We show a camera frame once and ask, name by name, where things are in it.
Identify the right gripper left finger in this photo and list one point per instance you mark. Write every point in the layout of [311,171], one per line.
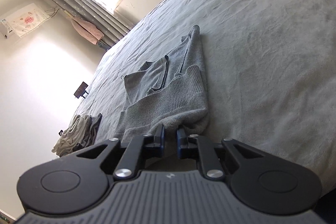
[138,151]

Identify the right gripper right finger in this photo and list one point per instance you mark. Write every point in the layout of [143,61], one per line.
[201,150]

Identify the grey knit sweater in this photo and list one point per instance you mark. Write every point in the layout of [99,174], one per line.
[169,92]

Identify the white folded clothes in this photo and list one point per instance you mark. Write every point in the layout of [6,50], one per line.
[73,135]

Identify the small black device on stand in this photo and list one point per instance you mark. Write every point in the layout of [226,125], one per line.
[81,91]

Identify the pink hanging jacket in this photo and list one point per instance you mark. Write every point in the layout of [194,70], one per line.
[87,30]

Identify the grey bed sheet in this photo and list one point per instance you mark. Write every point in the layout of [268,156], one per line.
[270,67]

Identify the left grey curtain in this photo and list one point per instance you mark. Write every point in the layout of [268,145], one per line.
[113,25]

